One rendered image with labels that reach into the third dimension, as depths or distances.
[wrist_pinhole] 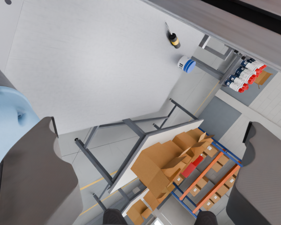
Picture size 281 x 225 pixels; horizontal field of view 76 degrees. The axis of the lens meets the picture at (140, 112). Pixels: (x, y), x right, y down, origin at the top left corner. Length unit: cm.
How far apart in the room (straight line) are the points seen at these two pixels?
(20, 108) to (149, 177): 167
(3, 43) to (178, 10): 30
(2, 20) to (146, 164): 159
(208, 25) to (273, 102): 763
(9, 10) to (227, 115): 765
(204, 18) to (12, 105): 18
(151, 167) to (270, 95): 650
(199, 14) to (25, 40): 38
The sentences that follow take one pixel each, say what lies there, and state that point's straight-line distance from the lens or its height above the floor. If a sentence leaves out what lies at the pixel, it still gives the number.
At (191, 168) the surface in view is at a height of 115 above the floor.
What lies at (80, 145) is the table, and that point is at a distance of 230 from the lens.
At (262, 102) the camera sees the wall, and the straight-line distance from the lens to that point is 776.
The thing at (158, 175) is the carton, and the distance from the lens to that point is 174.
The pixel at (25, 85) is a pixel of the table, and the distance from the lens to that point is 53.
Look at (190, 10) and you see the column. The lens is 19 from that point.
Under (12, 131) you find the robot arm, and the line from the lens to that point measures 19.
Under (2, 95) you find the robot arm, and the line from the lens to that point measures 20.
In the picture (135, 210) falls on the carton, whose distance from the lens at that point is 426.
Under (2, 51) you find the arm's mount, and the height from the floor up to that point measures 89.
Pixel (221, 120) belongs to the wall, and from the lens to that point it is 784.
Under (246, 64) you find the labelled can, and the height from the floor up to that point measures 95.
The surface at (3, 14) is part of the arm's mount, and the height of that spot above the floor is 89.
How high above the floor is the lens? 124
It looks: 24 degrees down
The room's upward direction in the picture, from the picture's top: 131 degrees clockwise
